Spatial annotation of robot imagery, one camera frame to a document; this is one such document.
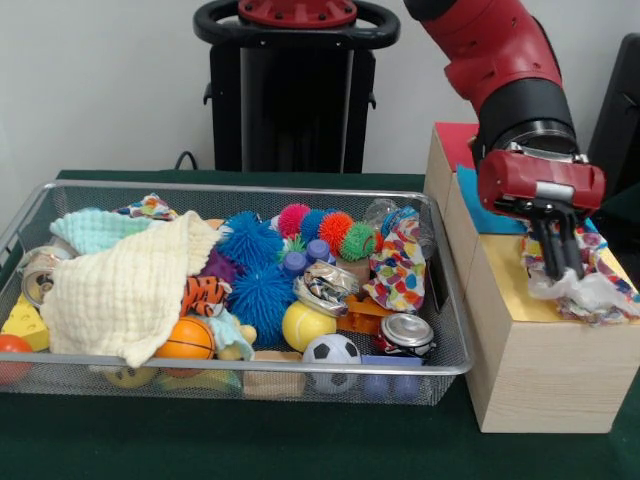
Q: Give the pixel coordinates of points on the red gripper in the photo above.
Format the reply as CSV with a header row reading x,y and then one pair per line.
x,y
520,180

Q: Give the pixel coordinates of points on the small multicolour cloth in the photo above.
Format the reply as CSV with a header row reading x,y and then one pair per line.
x,y
600,295

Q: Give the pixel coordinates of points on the cream knitted cloth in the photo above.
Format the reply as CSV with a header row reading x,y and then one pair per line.
x,y
120,290

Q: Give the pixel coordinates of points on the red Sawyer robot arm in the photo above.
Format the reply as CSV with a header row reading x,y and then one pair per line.
x,y
500,60

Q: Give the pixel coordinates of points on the wooden box with three holes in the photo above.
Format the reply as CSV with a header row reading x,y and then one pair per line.
x,y
520,380

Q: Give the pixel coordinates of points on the clear mesh bin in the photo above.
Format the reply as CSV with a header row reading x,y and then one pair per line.
x,y
450,340

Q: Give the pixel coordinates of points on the black monitor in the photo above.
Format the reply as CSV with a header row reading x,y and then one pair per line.
x,y
620,110

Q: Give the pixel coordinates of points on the multicolour patterned cloth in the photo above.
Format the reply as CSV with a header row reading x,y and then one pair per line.
x,y
398,265

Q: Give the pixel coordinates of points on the crushed red drink can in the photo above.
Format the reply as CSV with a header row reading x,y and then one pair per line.
x,y
408,330

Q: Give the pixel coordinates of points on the black and white soccer ball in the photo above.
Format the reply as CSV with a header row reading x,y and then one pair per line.
x,y
332,350

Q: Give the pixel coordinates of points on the yellow tennis ball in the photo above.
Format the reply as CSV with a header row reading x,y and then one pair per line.
x,y
308,325

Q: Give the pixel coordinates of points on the blue spiky rubber ball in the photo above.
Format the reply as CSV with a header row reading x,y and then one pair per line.
x,y
262,300
250,240

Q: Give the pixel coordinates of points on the striped tiger plush toy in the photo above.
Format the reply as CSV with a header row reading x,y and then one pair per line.
x,y
205,295

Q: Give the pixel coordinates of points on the orange toy basketball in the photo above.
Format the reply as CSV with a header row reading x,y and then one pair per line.
x,y
185,340

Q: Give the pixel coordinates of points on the mint green cloth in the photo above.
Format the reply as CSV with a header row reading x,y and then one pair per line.
x,y
90,230

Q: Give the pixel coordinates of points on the silver drink can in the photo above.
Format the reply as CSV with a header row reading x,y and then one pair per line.
x,y
35,275

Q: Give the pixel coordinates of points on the yellow cheese wedge toy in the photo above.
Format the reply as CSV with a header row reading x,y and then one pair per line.
x,y
25,328

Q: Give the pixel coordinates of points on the red ball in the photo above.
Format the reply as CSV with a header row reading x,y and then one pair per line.
x,y
10,355

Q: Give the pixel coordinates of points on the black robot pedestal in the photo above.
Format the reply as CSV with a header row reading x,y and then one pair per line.
x,y
290,110

